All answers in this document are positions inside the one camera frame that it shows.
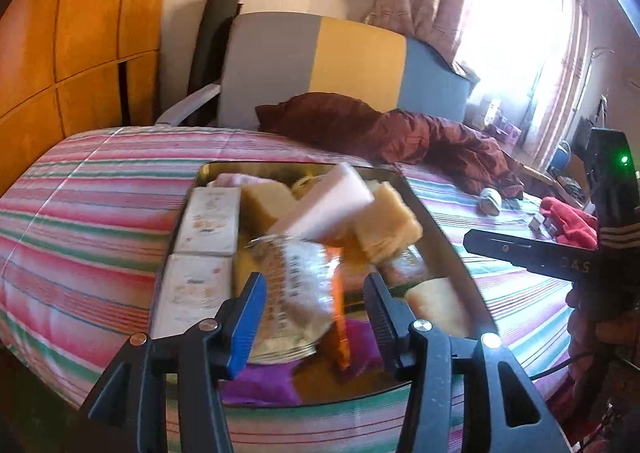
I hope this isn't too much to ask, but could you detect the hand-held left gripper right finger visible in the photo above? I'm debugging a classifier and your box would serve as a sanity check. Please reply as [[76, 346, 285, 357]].
[[362, 272, 571, 453]]

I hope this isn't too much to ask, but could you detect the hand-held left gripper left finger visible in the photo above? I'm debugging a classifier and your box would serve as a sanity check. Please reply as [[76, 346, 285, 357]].
[[80, 272, 268, 453]]

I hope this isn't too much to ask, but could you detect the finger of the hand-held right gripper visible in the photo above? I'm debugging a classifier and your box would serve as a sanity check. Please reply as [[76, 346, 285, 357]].
[[462, 229, 596, 282]]

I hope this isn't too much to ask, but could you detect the purple wrapper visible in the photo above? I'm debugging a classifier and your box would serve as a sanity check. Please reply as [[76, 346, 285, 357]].
[[220, 318, 388, 406]]

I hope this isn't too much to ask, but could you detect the grey orange snack packet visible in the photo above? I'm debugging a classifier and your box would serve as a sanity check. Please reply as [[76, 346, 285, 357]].
[[240, 233, 353, 369]]

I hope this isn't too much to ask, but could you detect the white cardboard box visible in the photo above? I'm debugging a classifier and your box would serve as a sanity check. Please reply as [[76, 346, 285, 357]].
[[174, 185, 242, 256], [150, 253, 237, 340]]

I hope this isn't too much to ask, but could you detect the large yellow sponge block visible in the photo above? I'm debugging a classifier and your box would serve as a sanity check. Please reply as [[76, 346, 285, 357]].
[[350, 182, 422, 265]]

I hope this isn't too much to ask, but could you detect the white foam block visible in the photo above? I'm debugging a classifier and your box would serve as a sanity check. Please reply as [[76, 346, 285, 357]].
[[267, 162, 375, 244]]

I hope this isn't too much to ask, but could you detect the pink cloth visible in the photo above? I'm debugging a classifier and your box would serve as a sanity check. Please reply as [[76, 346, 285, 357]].
[[212, 173, 266, 190]]

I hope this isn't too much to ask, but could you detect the red cloth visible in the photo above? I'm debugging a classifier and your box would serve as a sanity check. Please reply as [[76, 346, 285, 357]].
[[539, 195, 598, 250]]

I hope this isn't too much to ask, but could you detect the small grey round object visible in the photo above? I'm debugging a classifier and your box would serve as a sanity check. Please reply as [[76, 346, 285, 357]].
[[479, 187, 502, 216]]

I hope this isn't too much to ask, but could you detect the maroon jacket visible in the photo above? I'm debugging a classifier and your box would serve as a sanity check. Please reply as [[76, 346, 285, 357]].
[[255, 93, 525, 198]]

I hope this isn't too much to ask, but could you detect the striped bed sheet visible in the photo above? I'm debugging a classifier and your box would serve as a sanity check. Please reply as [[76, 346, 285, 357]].
[[0, 127, 576, 453]]

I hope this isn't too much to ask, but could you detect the bright window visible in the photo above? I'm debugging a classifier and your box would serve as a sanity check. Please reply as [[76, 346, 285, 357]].
[[455, 0, 571, 108]]

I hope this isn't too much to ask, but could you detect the grey yellow blue chair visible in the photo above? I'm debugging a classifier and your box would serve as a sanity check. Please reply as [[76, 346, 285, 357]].
[[215, 12, 473, 131]]

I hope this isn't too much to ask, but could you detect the black rolled mat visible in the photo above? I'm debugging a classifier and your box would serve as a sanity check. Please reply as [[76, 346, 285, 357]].
[[187, 0, 243, 98]]

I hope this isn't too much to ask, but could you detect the wooden wardrobe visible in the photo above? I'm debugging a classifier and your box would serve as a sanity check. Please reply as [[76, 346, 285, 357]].
[[0, 0, 178, 194]]

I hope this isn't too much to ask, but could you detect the grey bed rail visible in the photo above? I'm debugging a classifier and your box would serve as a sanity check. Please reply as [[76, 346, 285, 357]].
[[154, 83, 223, 126]]

